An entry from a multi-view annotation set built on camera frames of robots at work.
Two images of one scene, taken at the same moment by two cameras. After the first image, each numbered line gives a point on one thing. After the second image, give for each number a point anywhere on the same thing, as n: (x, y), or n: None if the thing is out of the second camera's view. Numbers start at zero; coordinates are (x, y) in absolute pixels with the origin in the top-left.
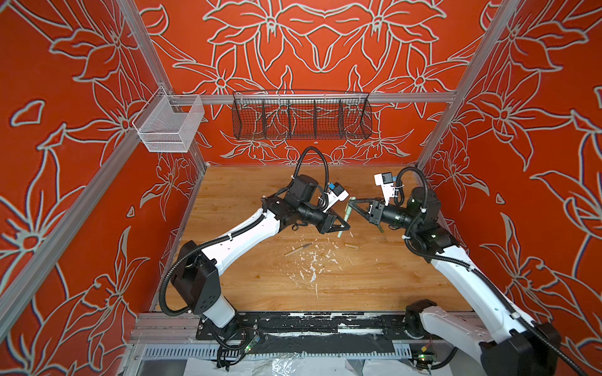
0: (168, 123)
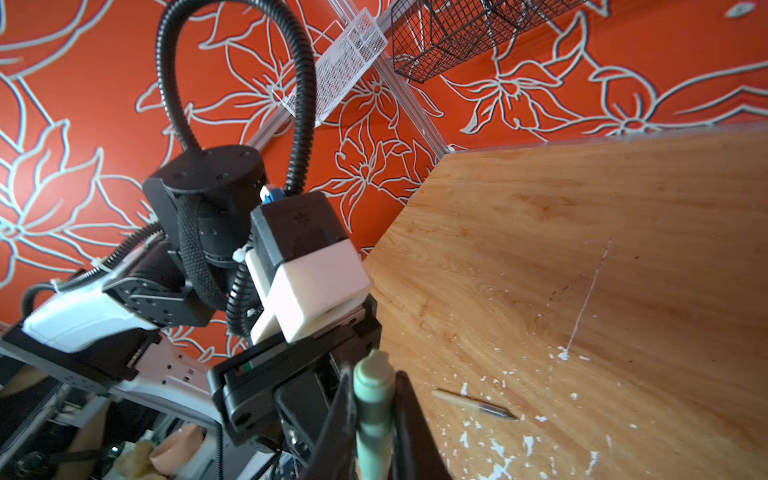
0: (339, 63)
